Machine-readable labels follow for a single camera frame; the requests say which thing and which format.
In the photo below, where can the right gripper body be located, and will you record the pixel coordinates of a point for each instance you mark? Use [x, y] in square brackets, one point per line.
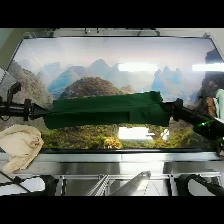
[174, 109]

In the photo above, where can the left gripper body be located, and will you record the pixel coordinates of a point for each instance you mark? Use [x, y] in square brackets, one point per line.
[39, 111]

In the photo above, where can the green T-shirt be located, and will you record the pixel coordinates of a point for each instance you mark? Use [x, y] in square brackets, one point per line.
[106, 110]

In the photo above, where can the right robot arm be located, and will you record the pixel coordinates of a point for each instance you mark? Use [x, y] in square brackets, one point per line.
[203, 121]

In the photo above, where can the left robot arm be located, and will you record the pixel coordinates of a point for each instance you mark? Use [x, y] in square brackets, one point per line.
[15, 110]

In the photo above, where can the brown garment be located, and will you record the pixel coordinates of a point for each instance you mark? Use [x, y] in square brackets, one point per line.
[210, 106]

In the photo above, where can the beige garment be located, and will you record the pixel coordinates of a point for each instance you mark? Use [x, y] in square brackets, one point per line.
[20, 145]

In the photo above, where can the pale green garment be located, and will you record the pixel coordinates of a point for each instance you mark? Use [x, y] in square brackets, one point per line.
[220, 105]

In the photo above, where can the silver frame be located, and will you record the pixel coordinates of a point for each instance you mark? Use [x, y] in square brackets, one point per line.
[133, 160]

